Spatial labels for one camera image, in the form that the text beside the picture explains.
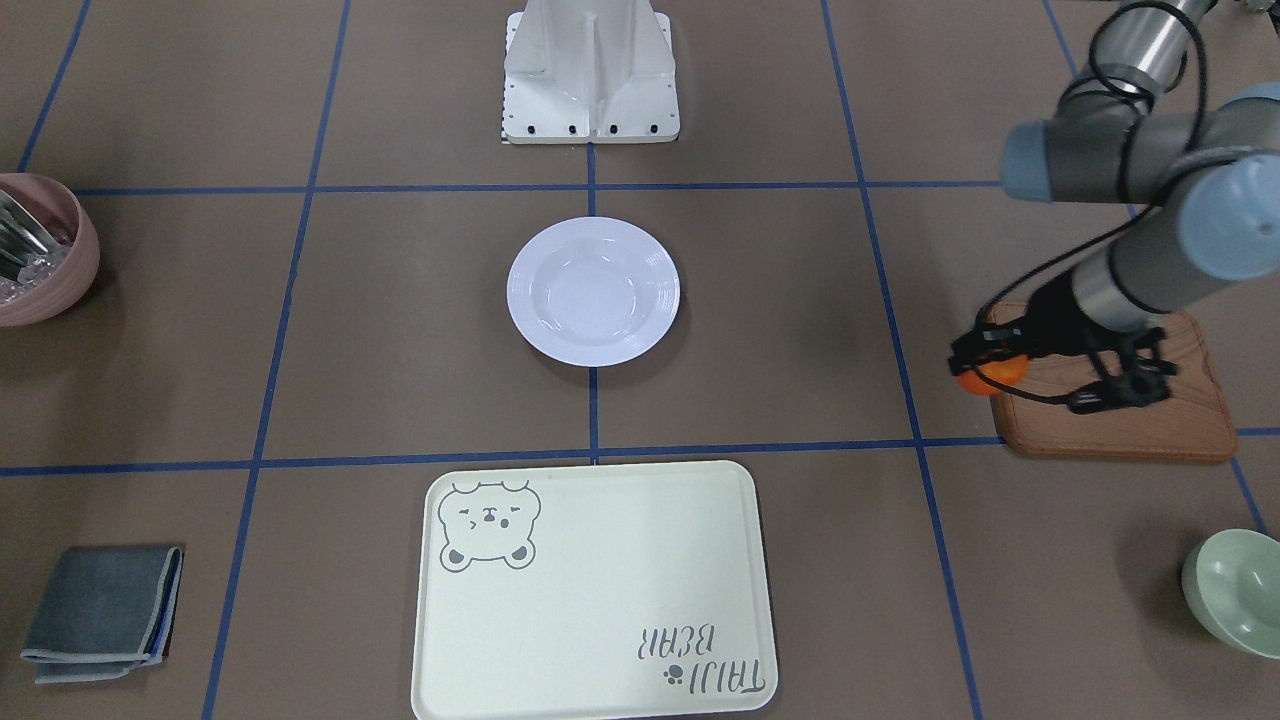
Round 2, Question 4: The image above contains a cream bear tray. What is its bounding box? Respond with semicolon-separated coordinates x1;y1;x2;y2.
410;460;780;719

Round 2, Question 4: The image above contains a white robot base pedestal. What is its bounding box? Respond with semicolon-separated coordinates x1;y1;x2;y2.
500;1;681;145

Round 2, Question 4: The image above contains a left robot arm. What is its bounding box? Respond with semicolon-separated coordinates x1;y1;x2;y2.
948;1;1279;414

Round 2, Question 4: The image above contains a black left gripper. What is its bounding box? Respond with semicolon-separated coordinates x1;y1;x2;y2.
948;281;1172;415

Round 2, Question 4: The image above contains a white round plate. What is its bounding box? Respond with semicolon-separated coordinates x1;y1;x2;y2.
506;217;682;368

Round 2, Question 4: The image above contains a grey folded cloth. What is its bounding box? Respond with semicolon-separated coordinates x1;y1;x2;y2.
20;544;186;685

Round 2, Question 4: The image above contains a wooden cutting board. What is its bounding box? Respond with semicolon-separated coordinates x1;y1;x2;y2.
991;311;1238;464

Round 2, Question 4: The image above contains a metal ice scoop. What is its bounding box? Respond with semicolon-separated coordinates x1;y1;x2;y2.
1;191;72;258

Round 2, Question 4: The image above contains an ice cubes pile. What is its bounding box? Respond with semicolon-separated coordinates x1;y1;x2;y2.
1;249;69;304

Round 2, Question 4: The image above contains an orange fruit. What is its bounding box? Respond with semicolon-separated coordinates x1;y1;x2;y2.
956;355;1030;397

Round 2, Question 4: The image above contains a green bowl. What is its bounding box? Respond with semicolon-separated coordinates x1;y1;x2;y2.
1180;529;1279;660

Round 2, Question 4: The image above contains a pink bowl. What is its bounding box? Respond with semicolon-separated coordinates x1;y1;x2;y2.
1;173;101;328

